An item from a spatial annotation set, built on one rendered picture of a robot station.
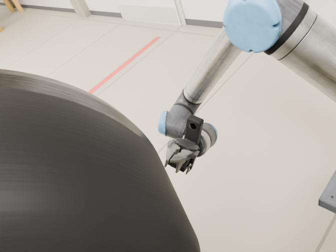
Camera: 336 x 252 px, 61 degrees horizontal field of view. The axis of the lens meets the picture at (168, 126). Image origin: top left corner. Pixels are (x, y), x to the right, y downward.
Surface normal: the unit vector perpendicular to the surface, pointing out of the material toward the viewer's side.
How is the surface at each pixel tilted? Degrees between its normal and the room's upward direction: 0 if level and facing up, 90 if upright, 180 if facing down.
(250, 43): 87
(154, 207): 68
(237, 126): 0
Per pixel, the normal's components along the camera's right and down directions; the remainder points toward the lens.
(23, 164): 0.36, -0.81
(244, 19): -0.56, 0.66
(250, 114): -0.30, -0.69
